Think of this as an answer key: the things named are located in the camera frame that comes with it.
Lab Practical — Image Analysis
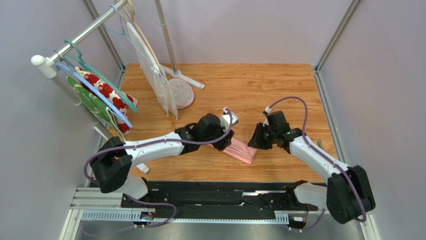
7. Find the pink cloth napkin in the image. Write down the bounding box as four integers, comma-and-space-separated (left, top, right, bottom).
209, 137, 257, 165

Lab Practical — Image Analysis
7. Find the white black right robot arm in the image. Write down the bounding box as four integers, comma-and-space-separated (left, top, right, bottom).
248, 111, 376, 224

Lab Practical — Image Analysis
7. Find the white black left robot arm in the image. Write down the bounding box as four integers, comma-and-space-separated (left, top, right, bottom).
87, 111, 239, 200

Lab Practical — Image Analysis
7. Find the beige hanger with white cloth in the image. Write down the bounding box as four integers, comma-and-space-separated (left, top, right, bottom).
118, 0, 178, 119

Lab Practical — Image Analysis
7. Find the green patterned cloth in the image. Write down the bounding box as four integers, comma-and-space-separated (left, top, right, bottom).
66, 76, 126, 140

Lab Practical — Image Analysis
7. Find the red floral white cloth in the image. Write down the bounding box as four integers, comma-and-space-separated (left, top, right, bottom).
71, 66, 131, 135

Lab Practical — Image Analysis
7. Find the light blue thin hanger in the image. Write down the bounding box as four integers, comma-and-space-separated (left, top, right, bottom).
104, 17, 168, 85

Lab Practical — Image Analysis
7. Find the teal plastic hanger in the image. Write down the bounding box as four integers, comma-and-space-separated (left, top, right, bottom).
63, 38, 139, 114

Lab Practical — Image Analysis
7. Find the blue plastic hanger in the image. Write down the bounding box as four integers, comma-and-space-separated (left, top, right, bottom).
54, 63, 133, 128

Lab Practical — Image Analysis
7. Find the metal clothes rack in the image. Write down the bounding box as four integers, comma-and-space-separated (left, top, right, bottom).
30, 0, 206, 175

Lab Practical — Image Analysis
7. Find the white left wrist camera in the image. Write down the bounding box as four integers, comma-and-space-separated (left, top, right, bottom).
219, 107, 240, 131

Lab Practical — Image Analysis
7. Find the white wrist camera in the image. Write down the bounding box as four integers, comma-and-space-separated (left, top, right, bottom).
262, 106, 276, 126
219, 107, 240, 131

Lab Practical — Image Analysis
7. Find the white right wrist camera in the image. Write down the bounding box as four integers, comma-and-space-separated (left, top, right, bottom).
262, 106, 276, 126

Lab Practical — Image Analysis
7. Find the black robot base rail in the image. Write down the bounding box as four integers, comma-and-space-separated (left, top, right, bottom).
142, 181, 318, 220

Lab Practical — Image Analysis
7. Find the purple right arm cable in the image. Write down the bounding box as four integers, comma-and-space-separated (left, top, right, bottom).
266, 96, 368, 233

